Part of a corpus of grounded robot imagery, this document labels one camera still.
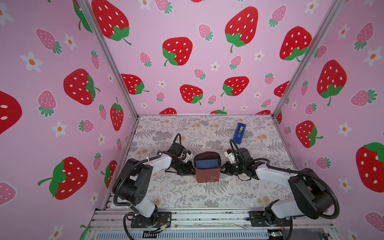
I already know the blue gift box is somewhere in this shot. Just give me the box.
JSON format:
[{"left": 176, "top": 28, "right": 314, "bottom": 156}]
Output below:
[{"left": 195, "top": 159, "right": 220, "bottom": 170}]

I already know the maroon wrapping paper sheet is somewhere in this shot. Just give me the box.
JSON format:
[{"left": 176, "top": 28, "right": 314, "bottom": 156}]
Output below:
[{"left": 194, "top": 152, "right": 222, "bottom": 184}]

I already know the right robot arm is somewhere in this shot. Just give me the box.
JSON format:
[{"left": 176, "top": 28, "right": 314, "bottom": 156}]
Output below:
[{"left": 221, "top": 148, "right": 340, "bottom": 226}]

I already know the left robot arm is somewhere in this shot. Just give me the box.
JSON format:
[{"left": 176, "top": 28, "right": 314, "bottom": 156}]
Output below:
[{"left": 113, "top": 143, "right": 195, "bottom": 221}]

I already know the blue tape dispenser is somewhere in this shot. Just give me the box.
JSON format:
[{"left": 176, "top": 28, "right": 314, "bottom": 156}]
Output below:
[{"left": 233, "top": 123, "right": 246, "bottom": 145}]

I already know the floral table mat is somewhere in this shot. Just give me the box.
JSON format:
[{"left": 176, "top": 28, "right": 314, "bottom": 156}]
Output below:
[{"left": 110, "top": 114, "right": 313, "bottom": 209}]

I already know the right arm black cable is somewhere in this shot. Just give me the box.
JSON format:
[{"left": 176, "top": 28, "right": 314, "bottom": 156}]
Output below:
[{"left": 229, "top": 139, "right": 340, "bottom": 220}]

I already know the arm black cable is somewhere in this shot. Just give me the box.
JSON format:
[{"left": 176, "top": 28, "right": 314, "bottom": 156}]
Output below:
[
  {"left": 229, "top": 139, "right": 340, "bottom": 220},
  {"left": 112, "top": 133, "right": 183, "bottom": 208}
]

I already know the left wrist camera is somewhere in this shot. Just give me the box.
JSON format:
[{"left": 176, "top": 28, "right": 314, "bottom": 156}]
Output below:
[{"left": 182, "top": 151, "right": 192, "bottom": 163}]

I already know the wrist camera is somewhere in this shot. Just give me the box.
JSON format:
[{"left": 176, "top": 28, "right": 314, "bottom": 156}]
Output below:
[
  {"left": 225, "top": 150, "right": 237, "bottom": 164},
  {"left": 182, "top": 151, "right": 192, "bottom": 163}
]

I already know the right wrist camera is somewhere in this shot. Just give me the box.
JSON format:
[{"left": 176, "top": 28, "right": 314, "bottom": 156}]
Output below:
[{"left": 225, "top": 150, "right": 237, "bottom": 164}]

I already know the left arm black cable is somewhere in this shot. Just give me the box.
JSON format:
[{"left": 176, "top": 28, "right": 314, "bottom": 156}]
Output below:
[{"left": 112, "top": 133, "right": 183, "bottom": 208}]

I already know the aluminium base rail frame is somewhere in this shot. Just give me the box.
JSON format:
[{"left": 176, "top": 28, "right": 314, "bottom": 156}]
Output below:
[{"left": 82, "top": 208, "right": 341, "bottom": 240}]

